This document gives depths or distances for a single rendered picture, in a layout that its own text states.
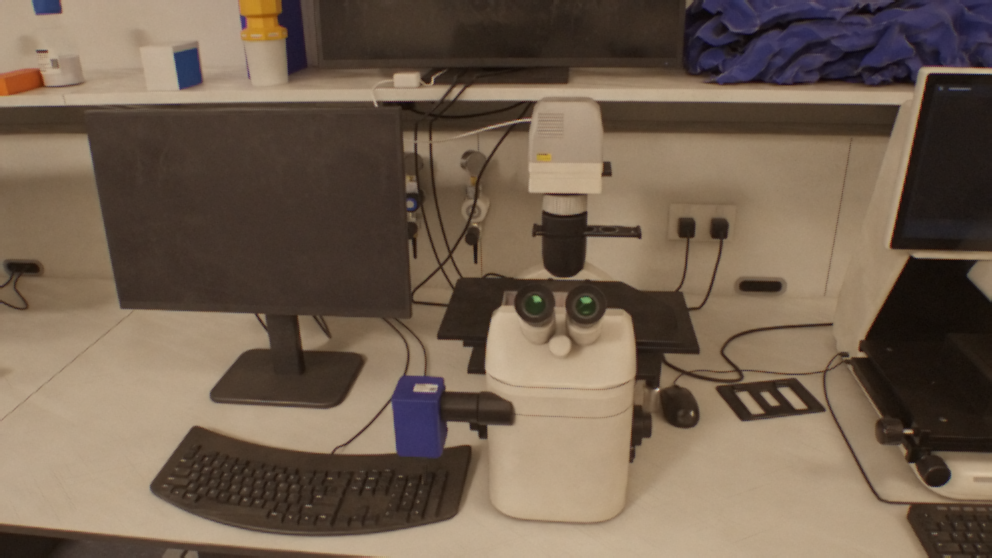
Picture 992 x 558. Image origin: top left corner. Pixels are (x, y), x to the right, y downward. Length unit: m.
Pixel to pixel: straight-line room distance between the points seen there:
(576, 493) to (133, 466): 0.71
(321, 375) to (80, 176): 0.89
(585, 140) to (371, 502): 0.60
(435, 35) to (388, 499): 0.86
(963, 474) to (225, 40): 1.71
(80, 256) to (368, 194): 1.10
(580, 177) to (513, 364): 0.29
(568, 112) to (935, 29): 0.74
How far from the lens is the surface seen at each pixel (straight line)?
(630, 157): 1.64
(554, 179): 1.05
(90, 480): 1.32
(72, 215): 2.09
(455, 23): 1.47
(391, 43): 1.50
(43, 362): 1.74
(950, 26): 1.52
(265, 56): 1.51
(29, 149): 2.10
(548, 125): 1.03
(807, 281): 1.81
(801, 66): 1.45
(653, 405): 1.29
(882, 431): 1.18
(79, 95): 1.67
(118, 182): 1.36
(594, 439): 0.98
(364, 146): 1.17
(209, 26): 1.92
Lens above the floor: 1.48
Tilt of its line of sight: 24 degrees down
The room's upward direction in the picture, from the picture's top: 1 degrees counter-clockwise
